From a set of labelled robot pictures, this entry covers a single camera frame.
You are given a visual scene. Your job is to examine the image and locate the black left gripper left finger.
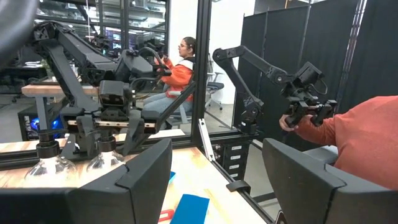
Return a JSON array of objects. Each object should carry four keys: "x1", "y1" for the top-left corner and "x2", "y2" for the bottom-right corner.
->
[{"x1": 0, "y1": 138, "x2": 174, "y2": 224}]

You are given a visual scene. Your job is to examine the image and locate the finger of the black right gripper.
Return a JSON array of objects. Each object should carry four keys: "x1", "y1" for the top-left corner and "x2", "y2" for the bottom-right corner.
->
[
  {"x1": 121, "y1": 109, "x2": 146, "y2": 157},
  {"x1": 60, "y1": 114, "x2": 96, "y2": 160}
]

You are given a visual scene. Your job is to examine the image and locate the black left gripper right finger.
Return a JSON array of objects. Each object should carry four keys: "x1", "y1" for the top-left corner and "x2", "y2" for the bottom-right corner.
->
[{"x1": 262, "y1": 138, "x2": 398, "y2": 224}]

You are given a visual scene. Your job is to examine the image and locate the clear soap pump bottle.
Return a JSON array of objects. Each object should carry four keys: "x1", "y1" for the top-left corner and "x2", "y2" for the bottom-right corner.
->
[
  {"x1": 86, "y1": 135, "x2": 127, "y2": 175},
  {"x1": 24, "y1": 129, "x2": 78, "y2": 189}
]

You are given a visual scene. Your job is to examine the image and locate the person's forearm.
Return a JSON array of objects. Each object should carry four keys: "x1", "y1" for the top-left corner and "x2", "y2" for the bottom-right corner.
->
[{"x1": 294, "y1": 95, "x2": 398, "y2": 191}]

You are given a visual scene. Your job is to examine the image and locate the computer with blue light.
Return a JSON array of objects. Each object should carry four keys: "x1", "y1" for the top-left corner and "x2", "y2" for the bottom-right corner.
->
[{"x1": 17, "y1": 105, "x2": 68, "y2": 141}]

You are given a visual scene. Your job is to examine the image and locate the wooden workbench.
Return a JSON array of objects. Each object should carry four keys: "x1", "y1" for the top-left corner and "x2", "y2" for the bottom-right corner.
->
[{"x1": 21, "y1": 83, "x2": 100, "y2": 139}]

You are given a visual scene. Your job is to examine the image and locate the person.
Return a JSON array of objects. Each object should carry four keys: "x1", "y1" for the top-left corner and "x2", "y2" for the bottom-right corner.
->
[{"x1": 142, "y1": 36, "x2": 197, "y2": 115}]

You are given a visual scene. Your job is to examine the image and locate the black table clamp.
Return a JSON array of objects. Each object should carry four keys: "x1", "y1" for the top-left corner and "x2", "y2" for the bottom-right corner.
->
[{"x1": 226, "y1": 179, "x2": 252, "y2": 194}]

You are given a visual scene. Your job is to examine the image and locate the person's hand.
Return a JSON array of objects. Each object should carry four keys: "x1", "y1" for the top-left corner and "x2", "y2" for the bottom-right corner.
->
[{"x1": 279, "y1": 114, "x2": 301, "y2": 132}]

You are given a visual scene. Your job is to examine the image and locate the black small drawer cabinet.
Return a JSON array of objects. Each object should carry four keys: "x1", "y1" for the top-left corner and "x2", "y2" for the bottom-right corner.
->
[{"x1": 214, "y1": 141, "x2": 251, "y2": 182}]

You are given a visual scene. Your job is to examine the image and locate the grey office chair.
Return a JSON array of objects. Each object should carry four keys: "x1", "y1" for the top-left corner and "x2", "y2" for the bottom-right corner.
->
[{"x1": 203, "y1": 70, "x2": 225, "y2": 111}]

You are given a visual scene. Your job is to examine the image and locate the black partition screen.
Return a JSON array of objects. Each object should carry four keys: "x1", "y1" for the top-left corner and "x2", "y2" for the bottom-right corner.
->
[{"x1": 241, "y1": 0, "x2": 398, "y2": 125}]

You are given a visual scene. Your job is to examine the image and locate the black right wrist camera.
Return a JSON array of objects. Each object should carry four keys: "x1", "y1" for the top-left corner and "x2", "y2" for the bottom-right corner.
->
[{"x1": 98, "y1": 80, "x2": 134, "y2": 109}]

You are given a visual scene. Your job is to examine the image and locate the white metal bracket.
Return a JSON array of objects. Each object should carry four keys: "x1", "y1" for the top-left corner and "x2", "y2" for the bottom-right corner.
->
[{"x1": 198, "y1": 118, "x2": 216, "y2": 162}]

